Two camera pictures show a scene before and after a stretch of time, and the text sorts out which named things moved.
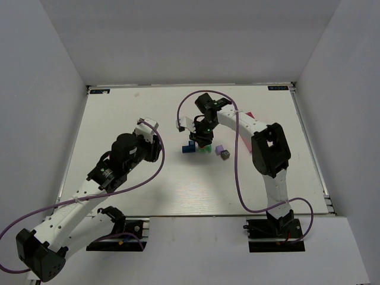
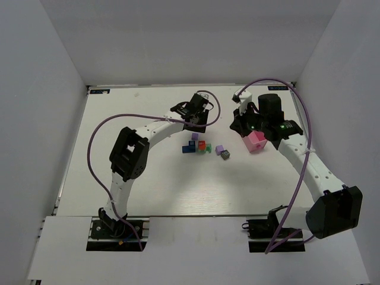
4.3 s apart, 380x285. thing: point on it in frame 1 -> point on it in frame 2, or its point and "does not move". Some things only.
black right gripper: (202, 139) -> (239, 124)
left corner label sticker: (99, 91) does not move
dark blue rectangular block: (188, 149) does not move
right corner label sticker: (278, 88) does not move
